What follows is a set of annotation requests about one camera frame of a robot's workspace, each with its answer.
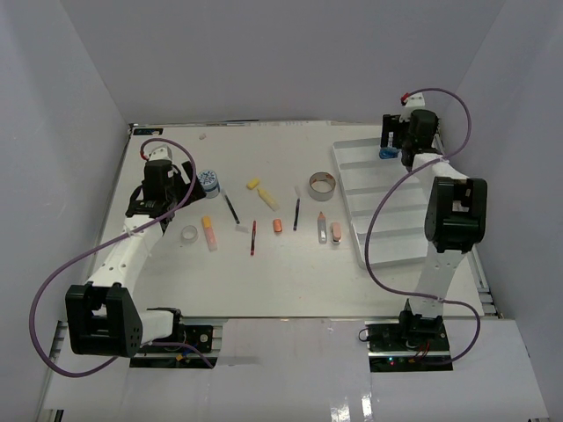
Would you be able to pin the black pen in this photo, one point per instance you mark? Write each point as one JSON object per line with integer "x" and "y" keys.
{"x": 230, "y": 207}

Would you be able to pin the orange eraser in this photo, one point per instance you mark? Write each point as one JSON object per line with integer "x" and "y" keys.
{"x": 277, "y": 226}

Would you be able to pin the left black table label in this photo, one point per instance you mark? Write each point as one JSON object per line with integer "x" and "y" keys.
{"x": 147, "y": 131}

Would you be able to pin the yellow eraser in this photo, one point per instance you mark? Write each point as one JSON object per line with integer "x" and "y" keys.
{"x": 252, "y": 184}

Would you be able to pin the yellow white highlighter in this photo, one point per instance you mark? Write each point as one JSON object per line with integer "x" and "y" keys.
{"x": 268, "y": 198}

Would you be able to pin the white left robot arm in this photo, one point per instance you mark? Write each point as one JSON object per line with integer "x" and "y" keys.
{"x": 102, "y": 317}

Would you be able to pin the red pen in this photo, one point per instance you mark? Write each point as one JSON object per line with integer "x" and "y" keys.
{"x": 253, "y": 238}

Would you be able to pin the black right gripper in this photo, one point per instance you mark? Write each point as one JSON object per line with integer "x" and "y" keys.
{"x": 391, "y": 124}

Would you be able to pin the clear tape roll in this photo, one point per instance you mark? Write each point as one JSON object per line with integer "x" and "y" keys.
{"x": 189, "y": 234}

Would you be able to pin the pink white eraser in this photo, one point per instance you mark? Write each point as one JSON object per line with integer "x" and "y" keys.
{"x": 336, "y": 234}

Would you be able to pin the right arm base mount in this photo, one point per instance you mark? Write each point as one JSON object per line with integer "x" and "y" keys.
{"x": 390, "y": 352}

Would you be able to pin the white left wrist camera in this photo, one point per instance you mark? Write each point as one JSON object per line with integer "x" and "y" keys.
{"x": 159, "y": 153}

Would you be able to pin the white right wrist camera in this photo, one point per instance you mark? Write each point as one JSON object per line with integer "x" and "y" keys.
{"x": 414, "y": 101}

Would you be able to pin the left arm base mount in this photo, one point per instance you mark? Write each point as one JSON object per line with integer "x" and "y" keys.
{"x": 190, "y": 346}

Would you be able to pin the purple pen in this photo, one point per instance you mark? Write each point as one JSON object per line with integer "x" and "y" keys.
{"x": 297, "y": 207}

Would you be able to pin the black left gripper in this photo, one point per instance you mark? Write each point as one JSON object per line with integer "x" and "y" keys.
{"x": 196, "y": 192}

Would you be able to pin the brown packing tape roll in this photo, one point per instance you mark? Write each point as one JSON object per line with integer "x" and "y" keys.
{"x": 321, "y": 186}

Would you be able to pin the blue tape roll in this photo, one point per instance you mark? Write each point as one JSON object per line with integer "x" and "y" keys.
{"x": 210, "y": 183}
{"x": 388, "y": 153}

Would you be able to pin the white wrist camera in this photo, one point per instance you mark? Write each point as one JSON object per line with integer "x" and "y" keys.
{"x": 414, "y": 101}
{"x": 159, "y": 153}

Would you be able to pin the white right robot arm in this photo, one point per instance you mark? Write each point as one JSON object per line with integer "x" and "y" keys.
{"x": 454, "y": 222}

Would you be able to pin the orange pink highlighter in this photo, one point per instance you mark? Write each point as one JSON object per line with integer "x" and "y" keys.
{"x": 209, "y": 233}

